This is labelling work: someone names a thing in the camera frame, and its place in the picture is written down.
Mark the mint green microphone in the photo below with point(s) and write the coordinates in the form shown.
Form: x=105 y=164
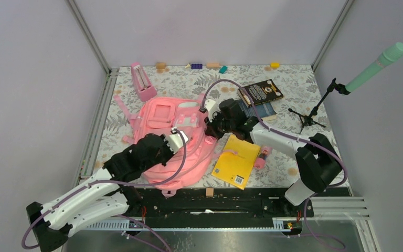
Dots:
x=386 y=58

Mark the black paperback book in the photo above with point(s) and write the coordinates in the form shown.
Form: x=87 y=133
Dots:
x=260 y=93

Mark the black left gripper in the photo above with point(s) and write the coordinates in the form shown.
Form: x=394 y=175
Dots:
x=170 y=154

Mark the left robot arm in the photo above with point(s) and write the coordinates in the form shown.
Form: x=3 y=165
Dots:
x=102 y=195

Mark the long wooden block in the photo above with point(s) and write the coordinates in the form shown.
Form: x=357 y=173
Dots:
x=213 y=65

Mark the teal block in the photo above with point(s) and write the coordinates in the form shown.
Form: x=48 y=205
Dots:
x=223 y=69

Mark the pink student backpack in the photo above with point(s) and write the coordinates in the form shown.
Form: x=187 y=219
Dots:
x=159 y=115

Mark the small wooden cube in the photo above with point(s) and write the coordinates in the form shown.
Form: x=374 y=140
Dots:
x=209 y=192

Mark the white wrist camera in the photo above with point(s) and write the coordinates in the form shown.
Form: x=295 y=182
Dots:
x=211 y=107
x=175 y=140

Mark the floral table mat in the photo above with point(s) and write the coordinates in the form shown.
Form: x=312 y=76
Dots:
x=297 y=83

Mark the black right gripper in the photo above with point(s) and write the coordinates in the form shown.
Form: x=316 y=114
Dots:
x=211 y=129

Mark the black microphone tripod stand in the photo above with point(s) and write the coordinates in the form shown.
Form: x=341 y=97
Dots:
x=308 y=120

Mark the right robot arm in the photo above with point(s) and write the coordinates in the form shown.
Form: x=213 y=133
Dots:
x=318 y=162

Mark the pink metronome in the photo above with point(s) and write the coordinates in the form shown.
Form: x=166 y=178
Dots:
x=142 y=84

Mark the wooden block far left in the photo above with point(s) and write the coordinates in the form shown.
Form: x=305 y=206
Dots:
x=160 y=65

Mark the pink clear pencil case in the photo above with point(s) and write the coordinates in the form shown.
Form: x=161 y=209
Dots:
x=260 y=161

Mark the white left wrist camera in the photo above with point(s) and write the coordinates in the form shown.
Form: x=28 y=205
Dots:
x=175 y=140

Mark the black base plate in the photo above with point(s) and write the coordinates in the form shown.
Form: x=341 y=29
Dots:
x=227 y=208

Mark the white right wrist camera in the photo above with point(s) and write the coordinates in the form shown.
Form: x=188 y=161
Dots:
x=211 y=107

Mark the yellow block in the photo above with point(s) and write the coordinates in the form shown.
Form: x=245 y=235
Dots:
x=274 y=65

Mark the dark blue book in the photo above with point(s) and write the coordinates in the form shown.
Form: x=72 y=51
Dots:
x=265 y=111

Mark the purple toy brick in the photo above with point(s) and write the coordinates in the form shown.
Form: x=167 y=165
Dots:
x=196 y=66

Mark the yellow notebook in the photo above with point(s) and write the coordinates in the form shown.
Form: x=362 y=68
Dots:
x=236 y=162

